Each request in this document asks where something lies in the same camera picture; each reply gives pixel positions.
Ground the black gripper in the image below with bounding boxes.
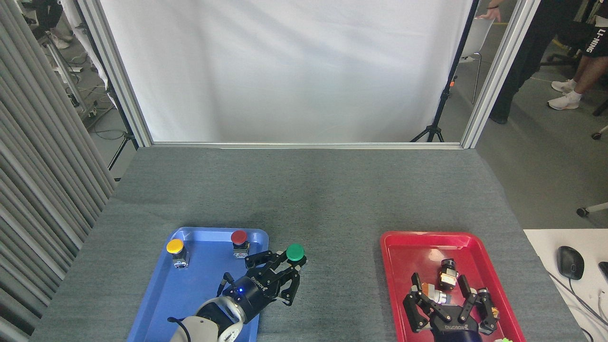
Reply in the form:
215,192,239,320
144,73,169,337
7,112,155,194
403,273,499,342
223,250,307,319

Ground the green push button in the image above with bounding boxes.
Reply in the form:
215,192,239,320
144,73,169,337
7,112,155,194
286,243,305,266

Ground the red push button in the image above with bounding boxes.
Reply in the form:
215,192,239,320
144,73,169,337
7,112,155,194
231,230,251,259

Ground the yellow push button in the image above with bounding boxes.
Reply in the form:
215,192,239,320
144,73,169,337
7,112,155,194
166,238,190,269

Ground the red plastic tray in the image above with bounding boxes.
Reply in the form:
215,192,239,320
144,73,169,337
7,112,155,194
380,231,527,342

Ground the blue plastic tray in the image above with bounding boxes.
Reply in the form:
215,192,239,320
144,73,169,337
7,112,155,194
127,227,269,342

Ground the white desk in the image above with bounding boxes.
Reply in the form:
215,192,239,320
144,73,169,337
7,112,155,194
522,229,608,342

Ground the black computer mouse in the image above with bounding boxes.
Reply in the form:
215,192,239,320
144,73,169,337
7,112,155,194
557,246,585,281

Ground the white chair leg with castor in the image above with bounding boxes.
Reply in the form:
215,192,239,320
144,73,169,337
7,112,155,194
576,202,608,218

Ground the white backdrop cloth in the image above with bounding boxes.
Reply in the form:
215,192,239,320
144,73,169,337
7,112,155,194
100,0,475,143

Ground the grey pleated curtain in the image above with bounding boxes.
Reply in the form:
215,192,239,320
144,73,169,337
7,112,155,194
0,0,117,342

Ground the person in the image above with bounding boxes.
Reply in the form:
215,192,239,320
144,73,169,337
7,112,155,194
489,0,589,125
546,14,608,111
28,0,73,50

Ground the white chair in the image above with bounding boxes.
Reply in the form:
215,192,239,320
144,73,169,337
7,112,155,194
458,17,494,105

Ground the white hanging cloth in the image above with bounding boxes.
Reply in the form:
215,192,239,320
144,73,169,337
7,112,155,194
62,0,112,103

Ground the orange and white switch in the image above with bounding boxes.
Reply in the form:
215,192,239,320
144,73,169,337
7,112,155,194
420,283,450,305

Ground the black and orange switch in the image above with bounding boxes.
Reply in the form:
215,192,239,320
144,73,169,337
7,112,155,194
477,287,500,318

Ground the black and white switch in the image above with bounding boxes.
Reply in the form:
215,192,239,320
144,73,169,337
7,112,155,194
438,259,459,290

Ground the black mouse cable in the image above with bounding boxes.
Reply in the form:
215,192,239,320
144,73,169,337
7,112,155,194
546,271,608,328

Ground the silver aluminium rail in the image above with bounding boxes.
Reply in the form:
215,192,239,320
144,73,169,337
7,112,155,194
152,142,464,150

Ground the silver aluminium post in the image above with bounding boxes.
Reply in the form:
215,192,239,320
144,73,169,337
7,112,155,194
461,0,542,149
78,0,152,147

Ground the metal frame stand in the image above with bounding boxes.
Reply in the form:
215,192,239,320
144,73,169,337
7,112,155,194
28,28,98,119

